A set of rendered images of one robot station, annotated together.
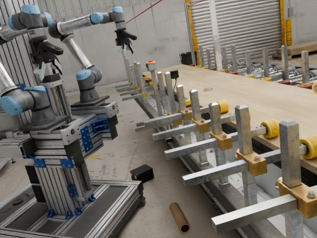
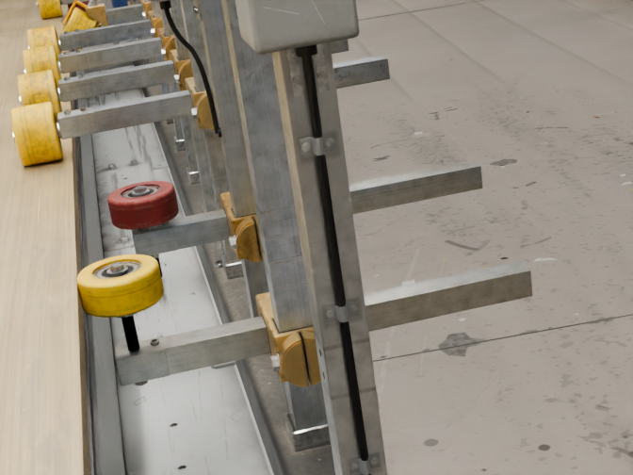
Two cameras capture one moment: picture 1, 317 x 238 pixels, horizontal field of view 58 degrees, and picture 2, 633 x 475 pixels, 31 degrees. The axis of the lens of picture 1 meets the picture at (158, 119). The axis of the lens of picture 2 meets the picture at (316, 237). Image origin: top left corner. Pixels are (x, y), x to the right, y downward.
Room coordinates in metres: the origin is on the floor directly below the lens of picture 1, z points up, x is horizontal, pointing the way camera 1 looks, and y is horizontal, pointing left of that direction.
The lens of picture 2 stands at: (3.20, -0.02, 1.29)
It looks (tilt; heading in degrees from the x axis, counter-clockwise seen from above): 20 degrees down; 181
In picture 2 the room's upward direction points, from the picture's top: 8 degrees counter-clockwise
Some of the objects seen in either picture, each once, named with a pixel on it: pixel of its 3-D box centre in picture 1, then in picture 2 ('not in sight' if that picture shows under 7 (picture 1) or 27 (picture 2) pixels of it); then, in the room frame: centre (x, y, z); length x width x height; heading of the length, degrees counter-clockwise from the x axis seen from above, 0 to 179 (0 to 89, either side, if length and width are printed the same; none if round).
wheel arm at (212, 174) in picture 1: (250, 162); (167, 23); (0.90, -0.29, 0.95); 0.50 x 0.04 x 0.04; 100
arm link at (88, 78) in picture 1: (85, 79); not in sight; (2.21, 0.50, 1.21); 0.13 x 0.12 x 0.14; 162
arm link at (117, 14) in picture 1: (118, 14); not in sight; (2.23, 0.15, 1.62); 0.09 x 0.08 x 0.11; 72
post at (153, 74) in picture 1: (156, 96); (342, 339); (2.43, -0.02, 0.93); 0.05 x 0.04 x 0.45; 10
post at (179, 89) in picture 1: (185, 122); (219, 148); (1.68, -0.16, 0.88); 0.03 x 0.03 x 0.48; 10
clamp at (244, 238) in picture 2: (176, 119); (247, 224); (1.91, -0.12, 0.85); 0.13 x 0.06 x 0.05; 10
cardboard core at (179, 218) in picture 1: (179, 216); not in sight; (1.93, -0.02, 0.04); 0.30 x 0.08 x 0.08; 10
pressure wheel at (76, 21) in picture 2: not in sight; (77, 28); (0.69, -0.51, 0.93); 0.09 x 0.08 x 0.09; 100
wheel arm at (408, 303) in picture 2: (163, 118); (328, 322); (2.13, -0.04, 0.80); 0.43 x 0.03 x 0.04; 100
